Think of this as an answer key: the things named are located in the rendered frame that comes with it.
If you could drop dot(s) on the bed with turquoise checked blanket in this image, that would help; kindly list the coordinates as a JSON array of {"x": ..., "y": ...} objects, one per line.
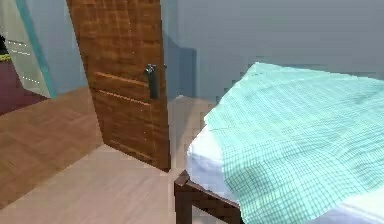
[{"x": 293, "y": 143}]

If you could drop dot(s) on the brown wooden room door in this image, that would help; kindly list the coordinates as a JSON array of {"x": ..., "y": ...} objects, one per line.
[{"x": 123, "y": 66}]

